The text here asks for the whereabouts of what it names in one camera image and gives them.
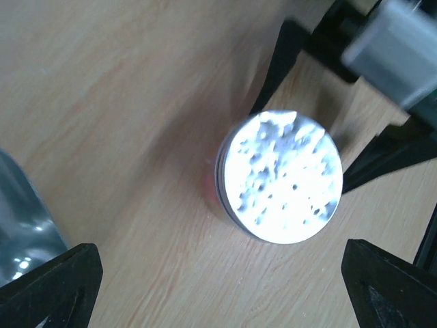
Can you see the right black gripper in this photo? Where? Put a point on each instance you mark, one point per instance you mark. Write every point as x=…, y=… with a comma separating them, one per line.
x=336, y=30

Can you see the silver metal jar lid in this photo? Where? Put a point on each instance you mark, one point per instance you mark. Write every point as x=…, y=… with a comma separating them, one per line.
x=278, y=175

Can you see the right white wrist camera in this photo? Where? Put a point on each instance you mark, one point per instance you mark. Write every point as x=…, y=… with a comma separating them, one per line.
x=395, y=52

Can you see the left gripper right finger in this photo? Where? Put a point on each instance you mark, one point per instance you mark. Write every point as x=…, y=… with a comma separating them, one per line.
x=386, y=291

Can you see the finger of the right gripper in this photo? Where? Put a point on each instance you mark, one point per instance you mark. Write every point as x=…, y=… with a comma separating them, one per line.
x=395, y=148

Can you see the silver metal scoop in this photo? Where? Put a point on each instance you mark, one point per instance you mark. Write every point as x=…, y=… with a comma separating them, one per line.
x=29, y=237

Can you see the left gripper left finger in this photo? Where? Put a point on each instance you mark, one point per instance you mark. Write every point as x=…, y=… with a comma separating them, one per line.
x=60, y=293

